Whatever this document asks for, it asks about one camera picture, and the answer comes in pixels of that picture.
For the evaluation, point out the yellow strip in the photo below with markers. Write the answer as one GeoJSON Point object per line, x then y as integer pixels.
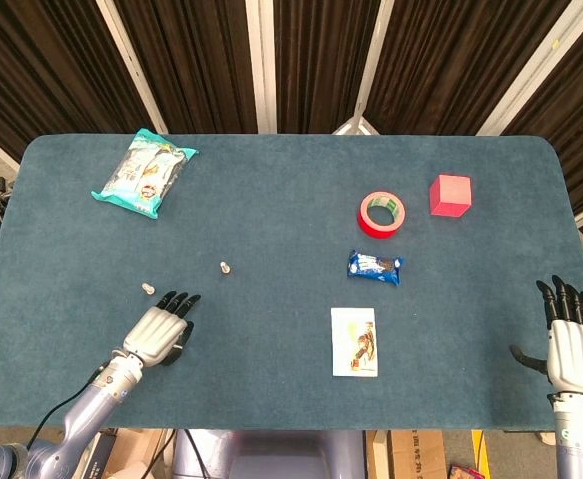
{"type": "Point", "coordinates": [478, 449]}

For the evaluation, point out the pink red cube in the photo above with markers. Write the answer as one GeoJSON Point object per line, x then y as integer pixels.
{"type": "Point", "coordinates": [451, 197]}

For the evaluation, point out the teal snack bag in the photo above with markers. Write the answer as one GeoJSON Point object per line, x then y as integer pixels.
{"type": "Point", "coordinates": [142, 174]}

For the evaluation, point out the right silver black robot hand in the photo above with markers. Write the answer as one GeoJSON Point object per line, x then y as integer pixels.
{"type": "Point", "coordinates": [576, 356]}

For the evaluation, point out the teal felt table cover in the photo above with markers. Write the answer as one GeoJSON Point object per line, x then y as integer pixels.
{"type": "Point", "coordinates": [271, 224]}

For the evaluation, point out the red tape roll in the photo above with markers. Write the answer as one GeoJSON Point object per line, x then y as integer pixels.
{"type": "Point", "coordinates": [369, 229]}

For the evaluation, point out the white picture card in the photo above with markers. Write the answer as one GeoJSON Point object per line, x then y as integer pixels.
{"type": "Point", "coordinates": [354, 344]}

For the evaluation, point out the dark blue box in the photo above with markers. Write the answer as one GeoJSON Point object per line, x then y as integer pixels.
{"type": "Point", "coordinates": [103, 456]}

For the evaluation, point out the blue cookie packet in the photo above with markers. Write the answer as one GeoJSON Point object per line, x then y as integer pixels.
{"type": "Point", "coordinates": [374, 267]}

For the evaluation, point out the left purple robot arm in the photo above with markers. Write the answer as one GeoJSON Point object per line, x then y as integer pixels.
{"type": "Point", "coordinates": [92, 414]}

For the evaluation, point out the brown cardboard sheet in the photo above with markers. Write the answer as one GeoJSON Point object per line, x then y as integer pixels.
{"type": "Point", "coordinates": [132, 449]}

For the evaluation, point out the dark brown pleated curtain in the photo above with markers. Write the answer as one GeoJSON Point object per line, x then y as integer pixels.
{"type": "Point", "coordinates": [461, 65]}
{"type": "Point", "coordinates": [196, 65]}
{"type": "Point", "coordinates": [47, 65]}
{"type": "Point", "coordinates": [581, 125]}
{"type": "Point", "coordinates": [321, 65]}

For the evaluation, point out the right purple robot arm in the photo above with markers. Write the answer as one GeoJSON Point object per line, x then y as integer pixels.
{"type": "Point", "coordinates": [578, 439]}

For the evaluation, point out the purple robot torso base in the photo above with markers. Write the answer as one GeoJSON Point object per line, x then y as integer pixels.
{"type": "Point", "coordinates": [271, 456]}

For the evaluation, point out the colourful book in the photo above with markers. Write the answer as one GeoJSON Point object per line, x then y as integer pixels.
{"type": "Point", "coordinates": [463, 473]}

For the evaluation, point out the brown cardboard box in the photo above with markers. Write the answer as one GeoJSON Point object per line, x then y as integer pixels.
{"type": "Point", "coordinates": [411, 454]}

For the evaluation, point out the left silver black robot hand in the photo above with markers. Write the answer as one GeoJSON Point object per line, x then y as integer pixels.
{"type": "Point", "coordinates": [154, 334]}

